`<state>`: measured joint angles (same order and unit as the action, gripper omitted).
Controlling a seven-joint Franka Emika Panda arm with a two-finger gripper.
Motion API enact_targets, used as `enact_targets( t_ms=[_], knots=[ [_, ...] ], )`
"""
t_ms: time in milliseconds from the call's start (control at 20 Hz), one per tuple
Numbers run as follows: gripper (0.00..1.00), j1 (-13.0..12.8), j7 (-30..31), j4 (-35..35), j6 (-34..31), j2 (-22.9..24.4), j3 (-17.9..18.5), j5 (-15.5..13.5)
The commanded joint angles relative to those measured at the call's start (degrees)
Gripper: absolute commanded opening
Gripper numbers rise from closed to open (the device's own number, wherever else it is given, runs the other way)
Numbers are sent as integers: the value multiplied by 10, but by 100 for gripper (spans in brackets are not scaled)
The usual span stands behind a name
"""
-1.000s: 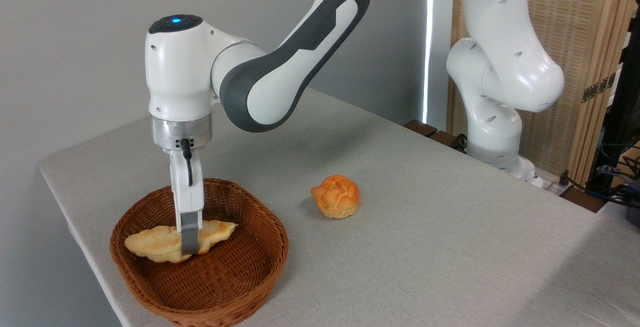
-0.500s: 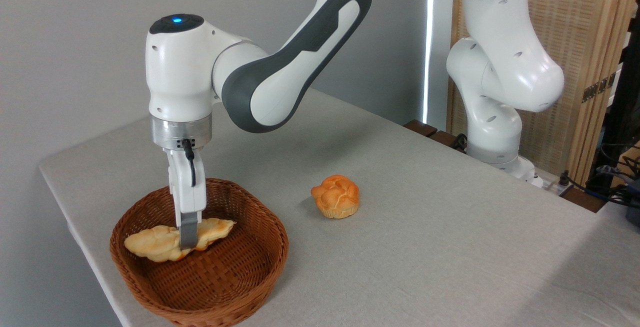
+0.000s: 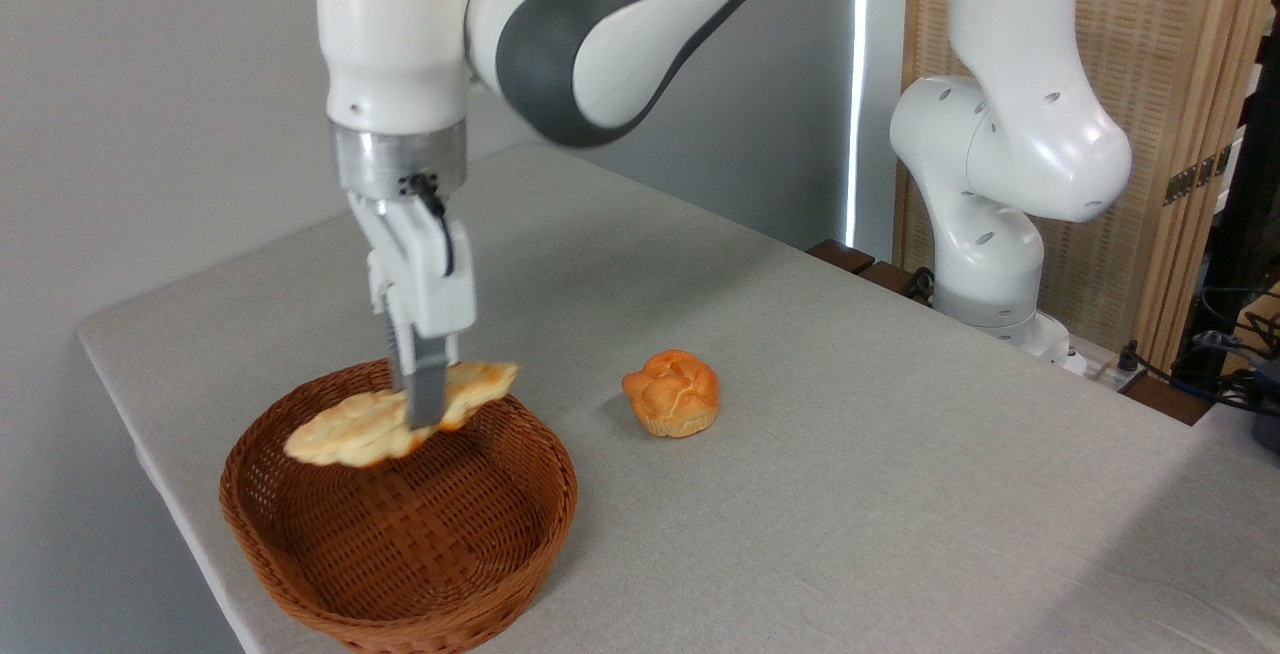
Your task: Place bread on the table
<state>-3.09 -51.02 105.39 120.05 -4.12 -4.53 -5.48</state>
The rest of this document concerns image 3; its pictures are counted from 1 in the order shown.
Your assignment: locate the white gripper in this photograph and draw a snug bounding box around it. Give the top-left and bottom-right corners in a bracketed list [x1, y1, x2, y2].
[346, 190, 478, 431]

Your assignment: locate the long braided bread loaf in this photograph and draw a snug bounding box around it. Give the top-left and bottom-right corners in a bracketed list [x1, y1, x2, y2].
[283, 361, 522, 469]

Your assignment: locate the round orange bread bun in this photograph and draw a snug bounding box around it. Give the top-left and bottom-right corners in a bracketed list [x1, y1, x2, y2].
[621, 349, 721, 439]

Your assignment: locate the brown wicker basket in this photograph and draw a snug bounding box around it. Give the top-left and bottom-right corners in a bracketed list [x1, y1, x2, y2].
[219, 355, 580, 654]

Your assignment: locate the dark wooden block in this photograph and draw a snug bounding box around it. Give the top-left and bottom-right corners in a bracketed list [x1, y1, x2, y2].
[807, 238, 877, 276]
[859, 261, 919, 301]
[1118, 372, 1214, 427]

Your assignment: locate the grey tablecloth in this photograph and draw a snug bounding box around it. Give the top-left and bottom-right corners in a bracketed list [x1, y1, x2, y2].
[78, 144, 1280, 654]

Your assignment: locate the brass screen hinge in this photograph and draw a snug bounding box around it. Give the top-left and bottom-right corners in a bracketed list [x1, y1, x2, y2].
[1162, 145, 1234, 207]

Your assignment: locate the black metal stand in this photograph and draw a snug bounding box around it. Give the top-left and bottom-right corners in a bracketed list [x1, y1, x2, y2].
[1172, 0, 1280, 387]

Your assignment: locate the blue grey box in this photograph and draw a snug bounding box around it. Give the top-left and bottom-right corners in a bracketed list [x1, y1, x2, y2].
[1248, 354, 1280, 455]

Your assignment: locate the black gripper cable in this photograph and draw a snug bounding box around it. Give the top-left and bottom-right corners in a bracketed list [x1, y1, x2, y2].
[398, 172, 456, 280]

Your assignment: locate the white vertical frame post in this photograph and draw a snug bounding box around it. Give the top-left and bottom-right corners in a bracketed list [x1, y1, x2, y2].
[846, 0, 911, 263]

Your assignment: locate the black cable bundle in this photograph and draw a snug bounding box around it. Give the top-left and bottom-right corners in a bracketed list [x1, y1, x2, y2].
[1120, 284, 1280, 420]

